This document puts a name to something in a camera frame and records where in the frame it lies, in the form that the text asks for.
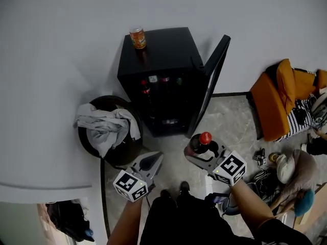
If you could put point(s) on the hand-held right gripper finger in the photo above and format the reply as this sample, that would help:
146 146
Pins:
190 157
220 145

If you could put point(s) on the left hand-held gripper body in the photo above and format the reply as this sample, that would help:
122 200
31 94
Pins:
130 185

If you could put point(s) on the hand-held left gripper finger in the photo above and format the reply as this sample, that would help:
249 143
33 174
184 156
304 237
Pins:
158 166
149 155

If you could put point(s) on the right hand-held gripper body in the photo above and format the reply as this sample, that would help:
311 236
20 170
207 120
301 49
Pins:
230 167

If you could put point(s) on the dark cola bottle red cap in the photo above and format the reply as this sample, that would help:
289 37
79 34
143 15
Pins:
198 145

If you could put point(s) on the black mini fridge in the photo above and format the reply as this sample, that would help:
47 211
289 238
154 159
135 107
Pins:
166 50

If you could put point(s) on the orange soda can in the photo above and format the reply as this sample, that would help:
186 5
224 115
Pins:
138 38

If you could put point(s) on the person's left forearm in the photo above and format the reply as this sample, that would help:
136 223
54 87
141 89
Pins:
125 223

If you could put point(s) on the person's right forearm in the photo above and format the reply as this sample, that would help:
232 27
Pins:
250 203

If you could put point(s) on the round black chair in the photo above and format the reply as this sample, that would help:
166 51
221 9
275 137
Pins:
122 152

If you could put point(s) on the person's left shoe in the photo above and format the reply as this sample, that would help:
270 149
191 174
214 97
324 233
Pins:
165 194

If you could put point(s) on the person's shoe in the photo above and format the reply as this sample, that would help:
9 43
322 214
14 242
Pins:
165 194
185 187

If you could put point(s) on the person's right shoe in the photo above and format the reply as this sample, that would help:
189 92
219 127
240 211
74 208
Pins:
185 187

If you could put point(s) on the small black hand-held device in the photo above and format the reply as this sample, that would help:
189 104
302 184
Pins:
260 156

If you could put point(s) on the black device blue screen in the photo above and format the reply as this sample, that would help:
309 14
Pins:
217 199

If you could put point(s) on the black plastic stool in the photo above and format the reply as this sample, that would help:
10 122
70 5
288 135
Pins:
230 209

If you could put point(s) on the grey crumpled clothes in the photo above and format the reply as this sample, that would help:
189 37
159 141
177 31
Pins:
102 129

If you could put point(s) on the person's black clothing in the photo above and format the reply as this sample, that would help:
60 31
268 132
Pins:
184 221

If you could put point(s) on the orange sofa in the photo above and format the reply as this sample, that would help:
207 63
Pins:
268 106

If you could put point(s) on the small blue pouch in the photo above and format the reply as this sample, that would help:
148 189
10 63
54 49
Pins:
89 234

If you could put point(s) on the black hanging jacket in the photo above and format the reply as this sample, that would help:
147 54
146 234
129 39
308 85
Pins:
66 218

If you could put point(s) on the black and white striped blanket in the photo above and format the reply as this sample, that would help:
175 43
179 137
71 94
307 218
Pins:
296 125

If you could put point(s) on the black bag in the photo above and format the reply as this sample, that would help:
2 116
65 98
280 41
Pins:
300 115

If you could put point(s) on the large orange cushion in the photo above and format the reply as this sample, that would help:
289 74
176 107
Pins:
286 85

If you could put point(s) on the light wooden table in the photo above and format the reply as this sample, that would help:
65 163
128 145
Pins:
315 210

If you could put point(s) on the square orange cushion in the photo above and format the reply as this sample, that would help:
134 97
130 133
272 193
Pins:
304 85

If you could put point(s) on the grey white backpack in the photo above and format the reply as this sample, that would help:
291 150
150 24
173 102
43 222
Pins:
319 108

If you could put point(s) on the grey door panel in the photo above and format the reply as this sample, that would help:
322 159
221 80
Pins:
18 226

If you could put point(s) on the small orange cushion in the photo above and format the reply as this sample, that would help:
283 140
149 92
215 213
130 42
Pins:
322 79

